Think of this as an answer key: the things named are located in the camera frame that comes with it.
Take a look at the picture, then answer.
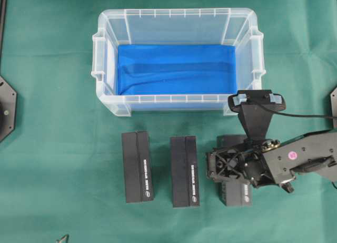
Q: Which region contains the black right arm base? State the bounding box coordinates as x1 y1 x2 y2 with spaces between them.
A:
330 87 337 129

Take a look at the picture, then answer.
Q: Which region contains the black RealSense D415 box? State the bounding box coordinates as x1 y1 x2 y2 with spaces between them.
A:
170 136 200 208

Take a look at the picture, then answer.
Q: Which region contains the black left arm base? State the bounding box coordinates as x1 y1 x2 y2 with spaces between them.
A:
0 76 17 141

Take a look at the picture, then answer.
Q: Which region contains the clear plastic storage case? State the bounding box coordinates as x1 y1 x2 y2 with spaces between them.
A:
91 7 266 116

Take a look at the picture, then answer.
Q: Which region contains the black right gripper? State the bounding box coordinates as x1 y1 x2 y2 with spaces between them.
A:
206 129 336 193

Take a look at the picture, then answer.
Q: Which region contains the small metal tool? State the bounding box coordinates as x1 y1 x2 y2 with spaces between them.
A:
55 234 70 243

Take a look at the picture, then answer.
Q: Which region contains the blue liner sheet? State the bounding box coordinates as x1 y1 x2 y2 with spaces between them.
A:
116 45 237 95

